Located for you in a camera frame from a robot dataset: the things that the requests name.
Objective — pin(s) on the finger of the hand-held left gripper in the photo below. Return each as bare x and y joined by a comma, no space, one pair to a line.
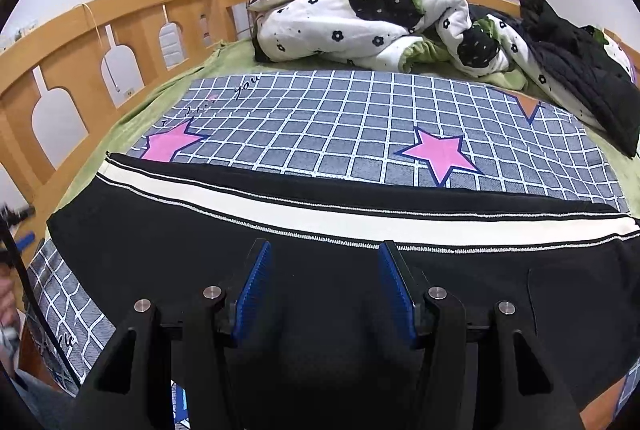
25,241

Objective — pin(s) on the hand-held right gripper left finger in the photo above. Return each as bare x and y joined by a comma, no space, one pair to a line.
255,290

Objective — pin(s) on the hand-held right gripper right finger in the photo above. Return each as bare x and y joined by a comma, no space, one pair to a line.
397,295

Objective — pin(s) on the black pants with white stripe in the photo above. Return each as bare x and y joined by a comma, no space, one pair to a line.
200,230

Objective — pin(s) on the person's left hand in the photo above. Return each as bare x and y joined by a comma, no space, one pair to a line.
7,305

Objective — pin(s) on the person's blue jeans leg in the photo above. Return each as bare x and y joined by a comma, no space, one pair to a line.
40,405

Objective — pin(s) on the grey grid blanket with stars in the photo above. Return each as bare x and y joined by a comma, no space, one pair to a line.
325,124

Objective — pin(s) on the green bed sheet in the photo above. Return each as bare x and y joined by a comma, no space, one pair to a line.
145,104

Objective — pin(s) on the white floral quilt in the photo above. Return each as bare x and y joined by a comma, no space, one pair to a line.
320,24

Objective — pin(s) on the black jacket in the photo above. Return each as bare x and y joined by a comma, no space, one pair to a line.
575,59

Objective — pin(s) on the wooden bed frame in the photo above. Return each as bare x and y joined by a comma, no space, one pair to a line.
75,54

